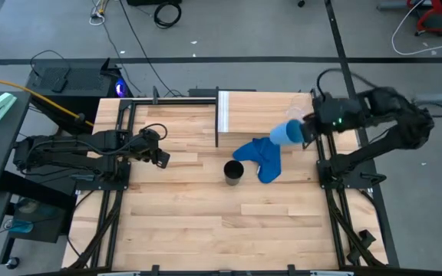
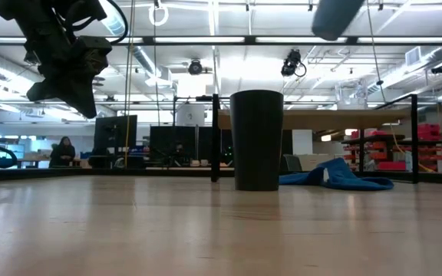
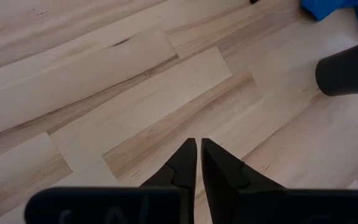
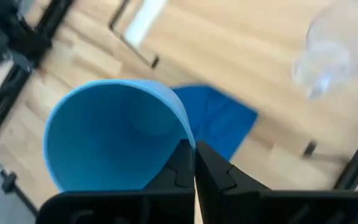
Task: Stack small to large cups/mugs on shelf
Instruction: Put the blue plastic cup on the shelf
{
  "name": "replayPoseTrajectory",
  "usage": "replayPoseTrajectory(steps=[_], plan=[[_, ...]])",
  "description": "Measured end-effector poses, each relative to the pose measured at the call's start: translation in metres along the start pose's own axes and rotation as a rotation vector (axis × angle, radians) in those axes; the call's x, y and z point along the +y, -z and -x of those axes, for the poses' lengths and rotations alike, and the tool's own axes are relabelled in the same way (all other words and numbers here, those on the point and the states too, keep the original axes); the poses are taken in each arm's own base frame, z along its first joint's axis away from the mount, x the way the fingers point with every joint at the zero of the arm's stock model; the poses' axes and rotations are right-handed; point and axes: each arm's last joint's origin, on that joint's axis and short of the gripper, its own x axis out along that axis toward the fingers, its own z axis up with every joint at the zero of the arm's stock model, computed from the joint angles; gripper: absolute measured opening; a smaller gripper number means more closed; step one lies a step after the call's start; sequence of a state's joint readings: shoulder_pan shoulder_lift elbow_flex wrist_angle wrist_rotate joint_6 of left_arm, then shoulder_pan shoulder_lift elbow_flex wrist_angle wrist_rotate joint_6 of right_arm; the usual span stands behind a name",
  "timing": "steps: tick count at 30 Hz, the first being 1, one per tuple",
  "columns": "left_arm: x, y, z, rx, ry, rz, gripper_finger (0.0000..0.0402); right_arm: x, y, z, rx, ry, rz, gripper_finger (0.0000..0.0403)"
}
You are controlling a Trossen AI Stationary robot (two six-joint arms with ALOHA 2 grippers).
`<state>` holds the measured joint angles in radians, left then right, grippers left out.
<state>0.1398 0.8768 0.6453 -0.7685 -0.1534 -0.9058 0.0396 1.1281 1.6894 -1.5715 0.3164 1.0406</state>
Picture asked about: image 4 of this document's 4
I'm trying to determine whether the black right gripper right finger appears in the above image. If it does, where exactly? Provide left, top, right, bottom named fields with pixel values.
left=195, top=141, right=358, bottom=224

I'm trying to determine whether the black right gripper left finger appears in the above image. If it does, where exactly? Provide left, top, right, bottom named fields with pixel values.
left=37, top=139, right=196, bottom=224

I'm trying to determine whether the light blue plastic cup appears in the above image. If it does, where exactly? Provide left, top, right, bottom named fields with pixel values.
left=42, top=78, right=196, bottom=192

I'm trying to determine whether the clear glass mug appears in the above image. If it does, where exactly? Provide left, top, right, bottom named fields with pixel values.
left=291, top=0, right=358, bottom=101

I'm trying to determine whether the blue cloth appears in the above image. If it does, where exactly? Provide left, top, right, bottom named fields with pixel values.
left=170, top=84, right=259, bottom=161

